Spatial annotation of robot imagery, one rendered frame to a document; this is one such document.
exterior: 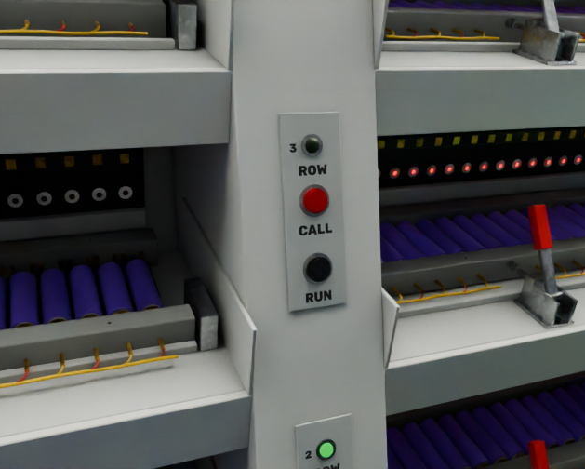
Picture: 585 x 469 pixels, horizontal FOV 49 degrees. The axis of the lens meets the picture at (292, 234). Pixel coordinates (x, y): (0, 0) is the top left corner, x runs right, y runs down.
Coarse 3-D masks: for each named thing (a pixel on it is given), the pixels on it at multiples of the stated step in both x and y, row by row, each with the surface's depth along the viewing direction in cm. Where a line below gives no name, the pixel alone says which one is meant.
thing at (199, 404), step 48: (0, 240) 49; (192, 240) 51; (192, 288) 45; (240, 336) 40; (48, 384) 39; (96, 384) 40; (144, 384) 40; (192, 384) 40; (240, 384) 41; (0, 432) 36; (48, 432) 36; (96, 432) 37; (144, 432) 38; (192, 432) 40; (240, 432) 41
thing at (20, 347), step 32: (96, 320) 42; (128, 320) 42; (160, 320) 42; (192, 320) 43; (0, 352) 39; (32, 352) 39; (64, 352) 40; (96, 352) 41; (128, 352) 41; (0, 384) 38
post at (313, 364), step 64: (256, 0) 38; (320, 0) 39; (256, 64) 38; (320, 64) 39; (256, 128) 38; (192, 192) 50; (256, 192) 39; (256, 256) 39; (256, 320) 40; (320, 320) 41; (256, 384) 40; (320, 384) 42; (384, 384) 44; (256, 448) 41; (384, 448) 44
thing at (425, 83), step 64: (384, 0) 39; (448, 0) 59; (512, 0) 62; (576, 0) 66; (384, 64) 42; (448, 64) 44; (512, 64) 46; (576, 64) 48; (384, 128) 43; (448, 128) 45; (512, 128) 47
